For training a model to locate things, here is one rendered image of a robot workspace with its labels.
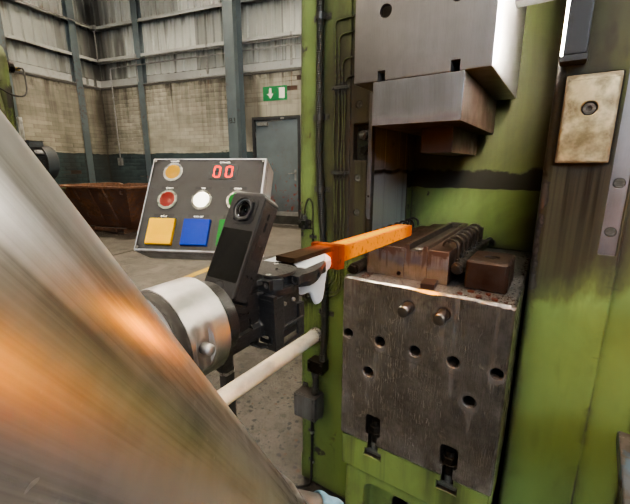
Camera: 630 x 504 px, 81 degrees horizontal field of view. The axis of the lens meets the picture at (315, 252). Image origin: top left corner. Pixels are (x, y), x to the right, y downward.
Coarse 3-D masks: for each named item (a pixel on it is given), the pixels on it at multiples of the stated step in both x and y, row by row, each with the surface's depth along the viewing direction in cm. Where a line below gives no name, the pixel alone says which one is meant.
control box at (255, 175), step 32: (160, 160) 106; (192, 160) 104; (224, 160) 103; (256, 160) 102; (160, 192) 103; (192, 192) 101; (224, 192) 100; (256, 192) 99; (160, 256) 103; (192, 256) 100
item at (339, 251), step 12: (384, 228) 71; (396, 228) 71; (408, 228) 75; (348, 240) 58; (360, 240) 58; (372, 240) 60; (384, 240) 65; (396, 240) 70; (288, 252) 46; (300, 252) 46; (312, 252) 46; (324, 252) 49; (336, 252) 50; (348, 252) 54; (360, 252) 57; (288, 264) 44; (336, 264) 51
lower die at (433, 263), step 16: (432, 224) 122; (448, 224) 116; (464, 224) 116; (400, 240) 96; (416, 240) 91; (464, 240) 95; (368, 256) 93; (384, 256) 90; (400, 256) 88; (416, 256) 86; (432, 256) 84; (448, 256) 82; (384, 272) 91; (400, 272) 89; (416, 272) 87; (432, 272) 84; (448, 272) 83
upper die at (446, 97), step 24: (456, 72) 74; (384, 96) 83; (408, 96) 80; (432, 96) 77; (456, 96) 75; (480, 96) 88; (384, 120) 84; (408, 120) 81; (432, 120) 78; (456, 120) 76; (480, 120) 91
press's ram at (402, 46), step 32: (384, 0) 79; (416, 0) 76; (448, 0) 72; (480, 0) 69; (512, 0) 79; (544, 0) 81; (384, 32) 80; (416, 32) 77; (448, 32) 73; (480, 32) 70; (512, 32) 84; (384, 64) 82; (416, 64) 78; (448, 64) 74; (480, 64) 71; (512, 64) 90; (512, 96) 101
